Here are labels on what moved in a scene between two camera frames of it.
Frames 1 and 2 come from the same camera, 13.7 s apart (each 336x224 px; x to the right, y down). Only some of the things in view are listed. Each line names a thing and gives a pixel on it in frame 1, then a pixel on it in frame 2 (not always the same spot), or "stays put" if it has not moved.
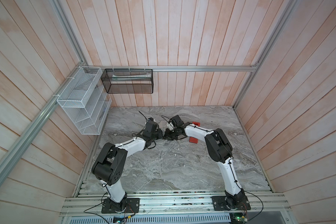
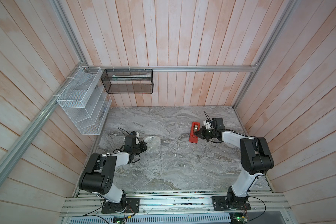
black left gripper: [160, 134] → [143, 145]
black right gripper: [167, 136] → [201, 133]
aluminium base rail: [176, 203] stays put
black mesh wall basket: [128, 80] stays put
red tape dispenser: [192, 139] stays put
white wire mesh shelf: [86, 101] stays put
